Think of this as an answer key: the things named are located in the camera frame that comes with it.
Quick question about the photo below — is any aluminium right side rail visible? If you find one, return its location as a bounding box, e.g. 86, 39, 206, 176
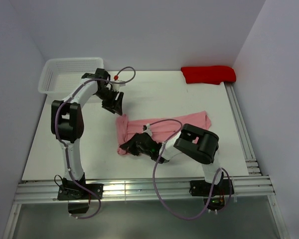
225, 83, 262, 176

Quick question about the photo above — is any white plastic basket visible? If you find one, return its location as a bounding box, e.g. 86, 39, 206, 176
38, 57, 104, 99

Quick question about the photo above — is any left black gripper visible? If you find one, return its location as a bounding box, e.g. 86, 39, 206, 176
95, 88, 124, 116

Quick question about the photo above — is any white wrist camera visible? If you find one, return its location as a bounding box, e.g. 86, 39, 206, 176
111, 81, 126, 92
143, 123, 152, 136

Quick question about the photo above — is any red folded t shirt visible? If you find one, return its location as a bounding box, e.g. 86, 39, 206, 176
181, 66, 236, 85

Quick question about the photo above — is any pink t shirt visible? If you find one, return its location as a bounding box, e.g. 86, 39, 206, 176
116, 111, 211, 145

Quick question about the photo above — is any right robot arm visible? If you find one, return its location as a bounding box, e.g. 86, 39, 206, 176
119, 123, 223, 194

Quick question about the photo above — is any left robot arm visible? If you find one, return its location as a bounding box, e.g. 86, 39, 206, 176
51, 68, 124, 199

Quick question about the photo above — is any aluminium front rail frame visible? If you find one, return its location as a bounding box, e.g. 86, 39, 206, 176
3, 175, 290, 239

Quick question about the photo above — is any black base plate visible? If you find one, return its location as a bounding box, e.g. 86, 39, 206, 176
57, 184, 104, 201
189, 179, 235, 197

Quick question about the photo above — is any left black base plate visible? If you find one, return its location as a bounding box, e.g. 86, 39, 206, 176
57, 184, 104, 201

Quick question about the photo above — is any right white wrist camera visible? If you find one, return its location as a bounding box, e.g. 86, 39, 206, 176
143, 123, 152, 136

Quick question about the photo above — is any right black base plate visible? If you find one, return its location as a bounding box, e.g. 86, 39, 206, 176
189, 179, 235, 197

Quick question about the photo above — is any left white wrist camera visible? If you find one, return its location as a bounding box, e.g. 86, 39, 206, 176
111, 81, 126, 92

